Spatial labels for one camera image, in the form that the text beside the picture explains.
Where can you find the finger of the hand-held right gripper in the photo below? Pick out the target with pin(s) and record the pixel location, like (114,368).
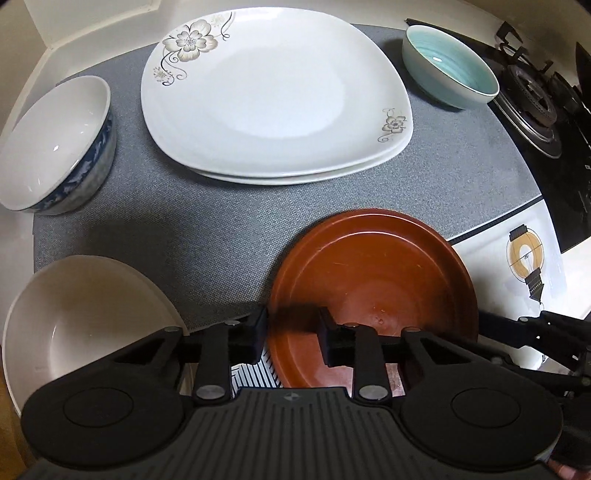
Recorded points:
(508,328)
(531,374)

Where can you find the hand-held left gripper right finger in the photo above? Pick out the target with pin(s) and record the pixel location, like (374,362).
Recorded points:
(329,344)

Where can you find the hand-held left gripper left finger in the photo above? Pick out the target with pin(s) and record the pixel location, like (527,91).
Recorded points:
(256,334)

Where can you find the brown round plate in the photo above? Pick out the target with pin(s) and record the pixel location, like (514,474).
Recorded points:
(383,272)

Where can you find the striped cloth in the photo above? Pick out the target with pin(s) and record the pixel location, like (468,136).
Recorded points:
(253,378)

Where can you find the white bulb-print cloth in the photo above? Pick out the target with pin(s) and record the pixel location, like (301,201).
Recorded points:
(503,277)

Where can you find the grey woven mat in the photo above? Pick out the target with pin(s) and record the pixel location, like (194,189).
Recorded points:
(194,221)

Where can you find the black glass gas stove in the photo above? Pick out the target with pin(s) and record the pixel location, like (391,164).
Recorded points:
(568,198)

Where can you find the plain white square plate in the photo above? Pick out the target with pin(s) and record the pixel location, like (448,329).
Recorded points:
(323,176)

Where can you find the plain white bowl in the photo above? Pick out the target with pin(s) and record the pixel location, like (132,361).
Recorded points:
(87,318)

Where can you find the white flower-print square plate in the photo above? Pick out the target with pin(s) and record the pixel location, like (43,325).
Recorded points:
(272,87)

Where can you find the teal glazed bowl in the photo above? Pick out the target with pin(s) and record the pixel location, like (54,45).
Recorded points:
(450,64)

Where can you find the black stove pan support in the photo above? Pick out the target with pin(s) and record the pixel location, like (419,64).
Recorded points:
(521,50)

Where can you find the blue patterned white bowl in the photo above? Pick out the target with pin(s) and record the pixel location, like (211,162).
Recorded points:
(51,143)

